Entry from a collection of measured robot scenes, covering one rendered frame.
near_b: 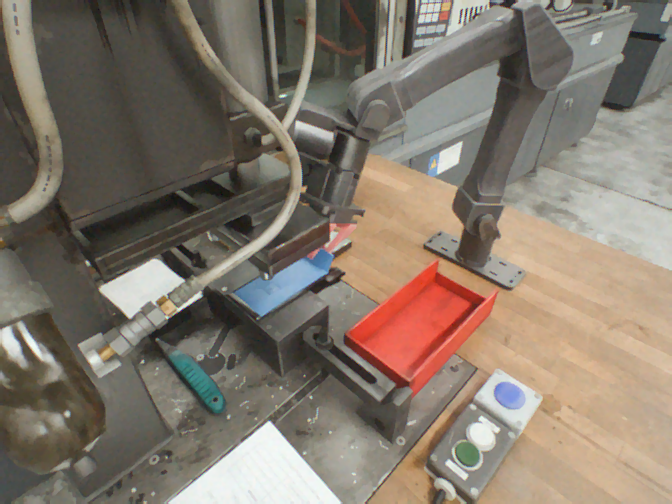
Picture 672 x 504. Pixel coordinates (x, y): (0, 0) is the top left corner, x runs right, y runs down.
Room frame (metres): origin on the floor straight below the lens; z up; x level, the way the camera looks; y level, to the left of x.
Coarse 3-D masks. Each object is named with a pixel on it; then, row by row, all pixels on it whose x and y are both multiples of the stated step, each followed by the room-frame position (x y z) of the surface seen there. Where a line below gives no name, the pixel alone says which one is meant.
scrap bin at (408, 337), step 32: (416, 288) 0.53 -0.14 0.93; (448, 288) 0.55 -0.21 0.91; (384, 320) 0.46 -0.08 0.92; (416, 320) 0.47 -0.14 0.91; (448, 320) 0.47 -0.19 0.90; (480, 320) 0.46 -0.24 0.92; (384, 352) 0.41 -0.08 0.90; (416, 352) 0.41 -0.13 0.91; (448, 352) 0.39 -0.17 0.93; (416, 384) 0.33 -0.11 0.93
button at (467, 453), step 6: (462, 444) 0.24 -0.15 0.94; (468, 444) 0.24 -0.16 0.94; (456, 450) 0.24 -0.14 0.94; (462, 450) 0.24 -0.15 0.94; (468, 450) 0.24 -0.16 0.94; (474, 450) 0.24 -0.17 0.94; (456, 456) 0.23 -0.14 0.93; (462, 456) 0.23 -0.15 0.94; (468, 456) 0.23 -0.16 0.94; (474, 456) 0.23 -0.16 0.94; (462, 462) 0.22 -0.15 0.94; (468, 462) 0.22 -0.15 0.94; (474, 462) 0.22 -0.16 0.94
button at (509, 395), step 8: (504, 384) 0.33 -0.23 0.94; (512, 384) 0.33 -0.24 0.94; (496, 392) 0.32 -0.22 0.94; (504, 392) 0.32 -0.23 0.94; (512, 392) 0.31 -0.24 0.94; (520, 392) 0.32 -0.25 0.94; (504, 400) 0.30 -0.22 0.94; (512, 400) 0.30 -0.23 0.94; (520, 400) 0.30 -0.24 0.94; (512, 408) 0.29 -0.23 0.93
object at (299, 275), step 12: (324, 252) 0.53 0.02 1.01; (300, 264) 0.52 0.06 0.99; (312, 264) 0.52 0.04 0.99; (324, 264) 0.51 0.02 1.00; (276, 276) 0.49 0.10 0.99; (288, 276) 0.49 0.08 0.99; (300, 276) 0.49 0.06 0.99; (312, 276) 0.49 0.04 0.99; (240, 288) 0.46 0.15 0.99; (252, 288) 0.46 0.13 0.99; (288, 288) 0.46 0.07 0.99; (300, 288) 0.46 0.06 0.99; (252, 300) 0.44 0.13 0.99; (264, 300) 0.44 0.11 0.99; (276, 300) 0.44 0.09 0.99; (264, 312) 0.41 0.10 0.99
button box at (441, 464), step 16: (464, 416) 0.28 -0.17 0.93; (480, 416) 0.28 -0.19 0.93; (448, 432) 0.26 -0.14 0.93; (464, 432) 0.26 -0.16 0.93; (496, 432) 0.26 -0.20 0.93; (512, 432) 0.26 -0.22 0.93; (448, 448) 0.24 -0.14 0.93; (480, 448) 0.24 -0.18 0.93; (496, 448) 0.24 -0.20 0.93; (432, 464) 0.23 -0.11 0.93; (448, 464) 0.22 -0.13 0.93; (480, 464) 0.22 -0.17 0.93; (496, 464) 0.22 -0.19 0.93; (448, 480) 0.21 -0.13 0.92; (464, 480) 0.21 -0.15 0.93; (480, 480) 0.21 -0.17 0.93; (448, 496) 0.20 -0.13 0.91; (464, 496) 0.19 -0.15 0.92; (480, 496) 0.19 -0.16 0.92
